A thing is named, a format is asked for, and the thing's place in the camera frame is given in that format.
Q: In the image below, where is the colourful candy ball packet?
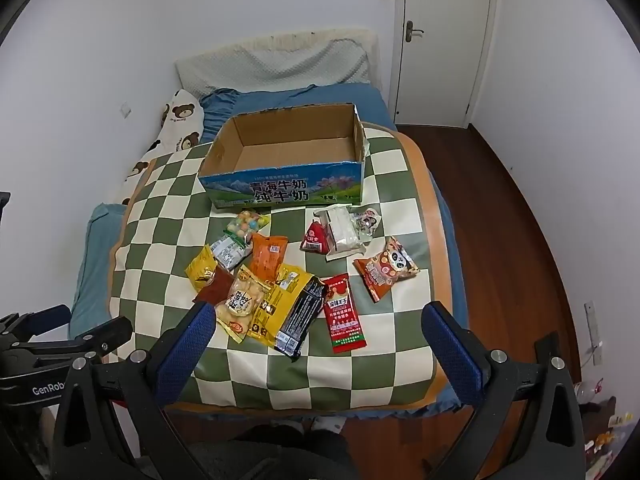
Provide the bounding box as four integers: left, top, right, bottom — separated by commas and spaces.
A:
223, 210, 272, 241

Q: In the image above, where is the small yellow snack packet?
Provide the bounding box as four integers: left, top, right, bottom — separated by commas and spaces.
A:
185, 244, 221, 293

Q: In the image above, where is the white green snack packet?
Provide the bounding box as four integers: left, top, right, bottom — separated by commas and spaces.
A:
209, 232, 253, 273

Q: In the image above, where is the panda print snack packet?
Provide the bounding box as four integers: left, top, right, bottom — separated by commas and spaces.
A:
352, 236, 422, 303

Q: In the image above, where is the black snack packet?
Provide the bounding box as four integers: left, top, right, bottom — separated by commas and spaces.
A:
272, 276, 328, 358

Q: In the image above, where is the white red plastic item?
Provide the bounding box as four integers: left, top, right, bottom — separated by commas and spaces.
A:
575, 380, 603, 403

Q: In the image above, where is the yellow round biscuit packet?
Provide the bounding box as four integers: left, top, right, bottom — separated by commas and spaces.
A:
214, 266, 276, 345

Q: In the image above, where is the printed cardboard box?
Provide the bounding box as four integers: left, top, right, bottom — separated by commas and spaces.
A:
197, 101, 371, 209

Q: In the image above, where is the red green snack packet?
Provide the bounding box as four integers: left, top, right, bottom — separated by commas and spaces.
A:
320, 272, 367, 356

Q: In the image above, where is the dark square panel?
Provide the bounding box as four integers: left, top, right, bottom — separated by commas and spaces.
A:
534, 331, 561, 361

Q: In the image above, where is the small clear picture packet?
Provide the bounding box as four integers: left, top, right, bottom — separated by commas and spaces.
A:
350, 207, 383, 241

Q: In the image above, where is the blue bed sheet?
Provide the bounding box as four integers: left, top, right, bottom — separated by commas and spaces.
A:
70, 82, 463, 418

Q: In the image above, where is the white power strip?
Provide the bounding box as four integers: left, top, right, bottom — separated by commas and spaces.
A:
584, 301, 603, 366

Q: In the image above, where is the person's foot in white sock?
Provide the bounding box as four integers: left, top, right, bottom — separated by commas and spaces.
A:
310, 415, 346, 433

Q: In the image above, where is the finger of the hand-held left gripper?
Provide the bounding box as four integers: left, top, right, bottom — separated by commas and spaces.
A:
74, 316, 134, 362
0, 304, 72, 343

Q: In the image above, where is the green white checkered mat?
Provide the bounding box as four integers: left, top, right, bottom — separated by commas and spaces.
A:
107, 122, 453, 413

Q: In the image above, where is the dark red snack packet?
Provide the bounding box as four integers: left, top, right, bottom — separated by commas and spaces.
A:
192, 265, 236, 306

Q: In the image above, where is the clear packet with white contents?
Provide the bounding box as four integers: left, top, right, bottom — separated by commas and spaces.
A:
312, 205, 371, 262

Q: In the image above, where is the large yellow snack packet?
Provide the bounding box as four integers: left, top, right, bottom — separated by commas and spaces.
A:
247, 262, 321, 348

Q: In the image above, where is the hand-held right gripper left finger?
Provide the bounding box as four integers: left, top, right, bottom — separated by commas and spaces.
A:
52, 302, 218, 480

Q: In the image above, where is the white textured pillow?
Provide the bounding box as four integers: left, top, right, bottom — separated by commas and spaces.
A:
174, 27, 381, 98

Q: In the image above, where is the bear print pillow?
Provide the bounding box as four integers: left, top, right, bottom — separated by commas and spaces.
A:
122, 89, 205, 206

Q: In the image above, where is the red triangular snack packet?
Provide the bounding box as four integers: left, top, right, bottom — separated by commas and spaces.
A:
300, 219, 331, 255

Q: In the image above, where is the floor clutter pile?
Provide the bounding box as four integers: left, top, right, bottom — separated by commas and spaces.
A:
582, 397, 626, 480

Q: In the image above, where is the white door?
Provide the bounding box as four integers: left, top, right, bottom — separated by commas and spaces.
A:
390, 0, 501, 128

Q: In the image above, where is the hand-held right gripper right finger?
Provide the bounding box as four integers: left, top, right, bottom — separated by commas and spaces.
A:
421, 301, 586, 480

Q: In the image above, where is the orange snack packet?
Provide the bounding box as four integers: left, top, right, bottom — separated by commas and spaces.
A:
248, 232, 289, 286

